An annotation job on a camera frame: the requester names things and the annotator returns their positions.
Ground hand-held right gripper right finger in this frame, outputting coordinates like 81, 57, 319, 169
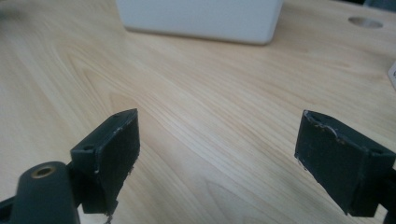
294, 109, 396, 217

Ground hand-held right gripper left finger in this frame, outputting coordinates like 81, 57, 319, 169
70, 107, 141, 217

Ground white board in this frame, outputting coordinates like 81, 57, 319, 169
115, 0, 285, 47

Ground white object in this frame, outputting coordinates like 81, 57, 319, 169
387, 60, 396, 84

